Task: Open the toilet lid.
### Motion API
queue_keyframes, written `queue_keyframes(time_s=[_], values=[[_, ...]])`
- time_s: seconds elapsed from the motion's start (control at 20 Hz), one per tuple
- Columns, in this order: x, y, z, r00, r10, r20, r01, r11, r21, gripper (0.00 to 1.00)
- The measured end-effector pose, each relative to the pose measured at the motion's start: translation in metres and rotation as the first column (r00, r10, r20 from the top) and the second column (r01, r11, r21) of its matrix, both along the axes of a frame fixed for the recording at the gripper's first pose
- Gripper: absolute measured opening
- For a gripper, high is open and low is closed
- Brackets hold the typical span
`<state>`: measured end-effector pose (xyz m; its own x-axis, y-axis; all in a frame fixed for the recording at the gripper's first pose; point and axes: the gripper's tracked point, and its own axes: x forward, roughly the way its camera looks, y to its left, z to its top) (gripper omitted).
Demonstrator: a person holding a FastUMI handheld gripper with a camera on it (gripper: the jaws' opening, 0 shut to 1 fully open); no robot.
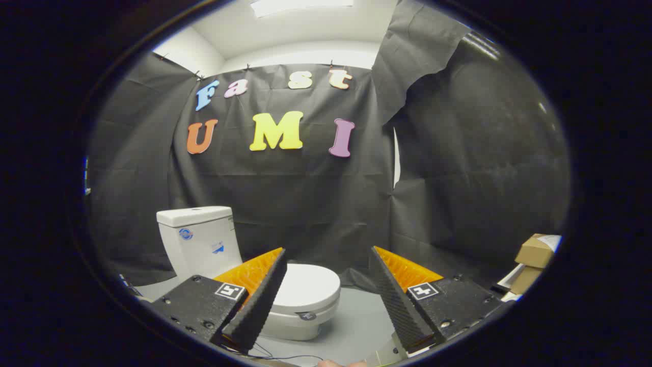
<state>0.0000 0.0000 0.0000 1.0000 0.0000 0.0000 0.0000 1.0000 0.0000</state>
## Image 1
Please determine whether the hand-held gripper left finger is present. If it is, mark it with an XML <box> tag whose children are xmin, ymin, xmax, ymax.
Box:
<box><xmin>151</xmin><ymin>248</ymin><xmax>287</xmax><ymax>353</ymax></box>

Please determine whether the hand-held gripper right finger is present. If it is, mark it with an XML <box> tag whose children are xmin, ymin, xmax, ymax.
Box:
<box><xmin>369</xmin><ymin>246</ymin><xmax>512</xmax><ymax>354</ymax></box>

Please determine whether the white toilet lid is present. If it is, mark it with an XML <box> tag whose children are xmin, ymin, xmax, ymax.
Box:
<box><xmin>273</xmin><ymin>263</ymin><xmax>341</xmax><ymax>314</ymax></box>

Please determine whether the white toilet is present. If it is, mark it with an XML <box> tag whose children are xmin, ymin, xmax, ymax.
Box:
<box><xmin>156</xmin><ymin>206</ymin><xmax>341</xmax><ymax>341</ymax></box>

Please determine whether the black backdrop cloth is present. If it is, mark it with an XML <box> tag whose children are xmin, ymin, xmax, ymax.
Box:
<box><xmin>87</xmin><ymin>0</ymin><xmax>570</xmax><ymax>289</ymax></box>

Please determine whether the brown cardboard box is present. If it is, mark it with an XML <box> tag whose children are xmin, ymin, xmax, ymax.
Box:
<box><xmin>509</xmin><ymin>266</ymin><xmax>543</xmax><ymax>295</ymax></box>
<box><xmin>515</xmin><ymin>233</ymin><xmax>561</xmax><ymax>269</ymax></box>

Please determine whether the ceiling light panel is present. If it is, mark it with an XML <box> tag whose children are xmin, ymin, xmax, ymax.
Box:
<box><xmin>250</xmin><ymin>0</ymin><xmax>354</xmax><ymax>18</ymax></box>

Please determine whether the thin black cable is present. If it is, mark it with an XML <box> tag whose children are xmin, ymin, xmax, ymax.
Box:
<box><xmin>219</xmin><ymin>340</ymin><xmax>327</xmax><ymax>361</ymax></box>

